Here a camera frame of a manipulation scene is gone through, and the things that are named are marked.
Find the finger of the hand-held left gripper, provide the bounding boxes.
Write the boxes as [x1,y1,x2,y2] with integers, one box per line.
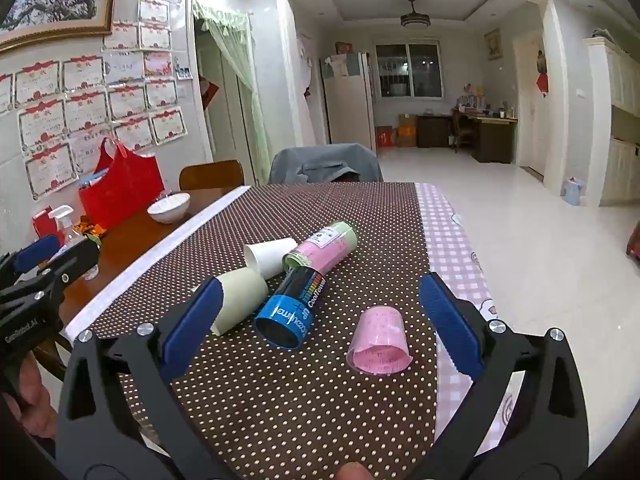
[17,237,101,306]
[0,234,62,283]

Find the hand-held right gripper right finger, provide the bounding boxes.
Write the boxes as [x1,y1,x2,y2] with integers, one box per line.
[415,274,591,480]

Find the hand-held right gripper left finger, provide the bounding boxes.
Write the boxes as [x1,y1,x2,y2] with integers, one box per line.
[57,276,231,480]

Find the blue and black cup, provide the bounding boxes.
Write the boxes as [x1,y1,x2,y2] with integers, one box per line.
[253,266,327,350]

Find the pale green cup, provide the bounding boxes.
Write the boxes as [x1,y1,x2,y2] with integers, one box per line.
[192,266,271,336]

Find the translucent pink cup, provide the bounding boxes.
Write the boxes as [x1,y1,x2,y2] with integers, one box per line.
[346,305,413,376]

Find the white paper cup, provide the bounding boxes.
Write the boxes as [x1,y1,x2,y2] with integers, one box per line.
[244,237,298,279]

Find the pink and green cup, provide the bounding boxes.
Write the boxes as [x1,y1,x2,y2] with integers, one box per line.
[282,220,358,277]

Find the person's left hand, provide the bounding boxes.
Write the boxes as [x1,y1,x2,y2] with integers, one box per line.
[0,355,60,442]

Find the clear spray bottle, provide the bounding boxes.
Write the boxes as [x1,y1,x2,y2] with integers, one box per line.
[48,205,101,281]

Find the orange wrappers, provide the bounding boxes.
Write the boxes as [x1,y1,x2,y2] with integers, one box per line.
[79,216,109,239]

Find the wooden table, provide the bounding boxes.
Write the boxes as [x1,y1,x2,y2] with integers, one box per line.
[30,187,241,386]

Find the pink checked tablecloth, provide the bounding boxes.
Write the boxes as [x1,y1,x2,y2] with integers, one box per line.
[415,182,531,461]

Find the red bag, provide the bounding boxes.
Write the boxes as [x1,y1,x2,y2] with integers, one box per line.
[78,136,166,231]

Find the white bowl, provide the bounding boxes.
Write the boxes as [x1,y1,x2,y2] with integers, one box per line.
[147,192,192,224]

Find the brown polka-dot tablecloth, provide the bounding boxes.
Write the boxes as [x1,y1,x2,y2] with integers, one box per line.
[65,182,451,480]

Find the wooden chair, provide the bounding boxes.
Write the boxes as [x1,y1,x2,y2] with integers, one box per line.
[179,160,246,191]

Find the dark low cabinet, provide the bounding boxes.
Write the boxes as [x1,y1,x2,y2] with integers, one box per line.
[417,115,456,149]

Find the brown cardboard box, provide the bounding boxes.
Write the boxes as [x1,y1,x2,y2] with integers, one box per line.
[397,114,418,148]

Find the wooden desk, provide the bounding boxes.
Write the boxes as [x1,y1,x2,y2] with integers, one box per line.
[452,110,518,164]

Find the grey covered chair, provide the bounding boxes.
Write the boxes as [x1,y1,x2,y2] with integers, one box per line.
[269,143,385,184]

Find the red hanging decoration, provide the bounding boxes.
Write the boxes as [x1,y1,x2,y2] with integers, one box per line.
[200,77,220,112]

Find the white door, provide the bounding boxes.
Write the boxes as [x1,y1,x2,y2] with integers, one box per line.
[514,32,549,175]

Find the white refrigerator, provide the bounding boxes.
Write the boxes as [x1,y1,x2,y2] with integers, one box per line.
[320,52,376,148]

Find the green lace curtain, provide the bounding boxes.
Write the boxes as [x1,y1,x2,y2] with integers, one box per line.
[191,0,271,186]

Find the barred window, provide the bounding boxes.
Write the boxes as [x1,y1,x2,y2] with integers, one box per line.
[375,42,444,100]

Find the red door decoration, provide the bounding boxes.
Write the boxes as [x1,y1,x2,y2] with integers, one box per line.
[535,50,550,94]

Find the ceiling lamp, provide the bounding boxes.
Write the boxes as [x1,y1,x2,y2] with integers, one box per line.
[400,0,431,29]

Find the group of wall certificates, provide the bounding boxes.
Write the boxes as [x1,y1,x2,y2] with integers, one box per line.
[0,0,188,202]

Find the white wall cabinet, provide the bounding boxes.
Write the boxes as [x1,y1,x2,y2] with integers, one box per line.
[582,35,640,207]

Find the small framed wall picture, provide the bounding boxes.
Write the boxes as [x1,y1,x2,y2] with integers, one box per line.
[483,28,502,61]

